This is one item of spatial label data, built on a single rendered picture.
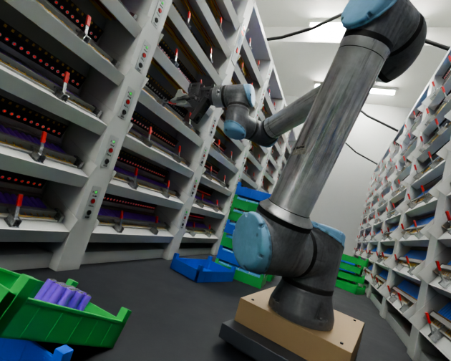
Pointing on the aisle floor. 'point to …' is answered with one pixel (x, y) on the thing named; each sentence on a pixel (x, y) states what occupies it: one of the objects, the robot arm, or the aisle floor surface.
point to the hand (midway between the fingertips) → (173, 102)
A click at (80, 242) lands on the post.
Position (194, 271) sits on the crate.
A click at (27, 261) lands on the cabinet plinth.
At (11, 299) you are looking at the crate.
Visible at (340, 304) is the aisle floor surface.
